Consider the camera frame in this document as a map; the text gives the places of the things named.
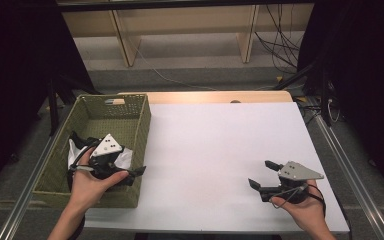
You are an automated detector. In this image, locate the bundle of black cables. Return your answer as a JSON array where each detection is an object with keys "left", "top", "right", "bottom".
[{"left": 254, "top": 3, "right": 307, "bottom": 75}]

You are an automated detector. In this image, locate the white and black cloth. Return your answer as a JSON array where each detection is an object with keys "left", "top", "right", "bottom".
[{"left": 67, "top": 130, "right": 134, "bottom": 173}]

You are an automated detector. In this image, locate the light wooden shelf unit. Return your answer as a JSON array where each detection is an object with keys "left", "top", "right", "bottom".
[{"left": 56, "top": 0, "right": 315, "bottom": 68}]

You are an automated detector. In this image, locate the white table mat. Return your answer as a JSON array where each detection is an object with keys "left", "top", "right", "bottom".
[{"left": 83, "top": 101, "right": 350, "bottom": 234}]

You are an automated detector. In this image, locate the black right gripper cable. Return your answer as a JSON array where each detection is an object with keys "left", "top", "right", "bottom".
[{"left": 306, "top": 182, "right": 328, "bottom": 216}]

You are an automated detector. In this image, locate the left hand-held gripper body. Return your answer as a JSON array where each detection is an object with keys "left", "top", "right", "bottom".
[{"left": 87, "top": 133, "right": 128, "bottom": 180}]

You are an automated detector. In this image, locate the black curtain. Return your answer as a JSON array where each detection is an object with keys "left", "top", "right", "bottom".
[
  {"left": 296, "top": 0, "right": 384, "bottom": 204},
  {"left": 0, "top": 0, "right": 96, "bottom": 201}
]

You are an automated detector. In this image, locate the white floor cable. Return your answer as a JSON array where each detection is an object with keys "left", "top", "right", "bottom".
[{"left": 126, "top": 31, "right": 281, "bottom": 93}]

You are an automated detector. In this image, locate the person's left hand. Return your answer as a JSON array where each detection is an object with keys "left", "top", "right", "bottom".
[{"left": 69, "top": 146, "right": 130, "bottom": 214}]

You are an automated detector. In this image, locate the metal floor rail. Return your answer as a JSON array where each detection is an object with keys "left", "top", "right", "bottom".
[
  {"left": 313, "top": 111, "right": 384, "bottom": 240},
  {"left": 0, "top": 126, "right": 69, "bottom": 240}
]

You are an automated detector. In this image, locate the green woven basket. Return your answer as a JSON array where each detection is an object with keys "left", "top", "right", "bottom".
[{"left": 32, "top": 93, "right": 152, "bottom": 210}]

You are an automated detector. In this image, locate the black metal stand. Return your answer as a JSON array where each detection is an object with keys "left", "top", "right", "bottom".
[
  {"left": 45, "top": 72, "right": 103, "bottom": 137},
  {"left": 272, "top": 59, "right": 335, "bottom": 128}
]

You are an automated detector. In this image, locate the person's right hand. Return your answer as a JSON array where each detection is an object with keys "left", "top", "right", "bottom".
[{"left": 270, "top": 179, "right": 330, "bottom": 232}]

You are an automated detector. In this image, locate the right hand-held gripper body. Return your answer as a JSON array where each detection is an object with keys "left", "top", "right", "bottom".
[{"left": 259, "top": 161, "right": 325, "bottom": 204}]

